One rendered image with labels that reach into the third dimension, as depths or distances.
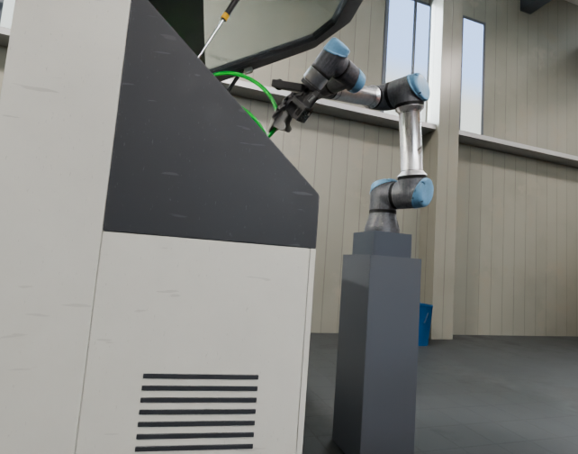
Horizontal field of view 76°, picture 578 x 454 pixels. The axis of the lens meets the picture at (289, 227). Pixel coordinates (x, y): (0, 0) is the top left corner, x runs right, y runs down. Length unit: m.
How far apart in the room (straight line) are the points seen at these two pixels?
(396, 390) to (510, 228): 4.50
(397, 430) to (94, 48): 1.64
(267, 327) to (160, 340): 0.29
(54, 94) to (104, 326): 0.62
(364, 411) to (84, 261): 1.10
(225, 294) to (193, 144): 0.42
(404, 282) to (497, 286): 4.17
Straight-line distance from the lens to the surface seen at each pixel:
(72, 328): 1.11
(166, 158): 1.08
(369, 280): 1.48
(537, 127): 6.60
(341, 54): 1.28
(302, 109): 1.26
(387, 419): 1.64
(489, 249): 5.59
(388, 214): 1.61
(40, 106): 1.19
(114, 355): 1.09
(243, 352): 1.07
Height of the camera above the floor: 0.74
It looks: 6 degrees up
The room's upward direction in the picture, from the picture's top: 4 degrees clockwise
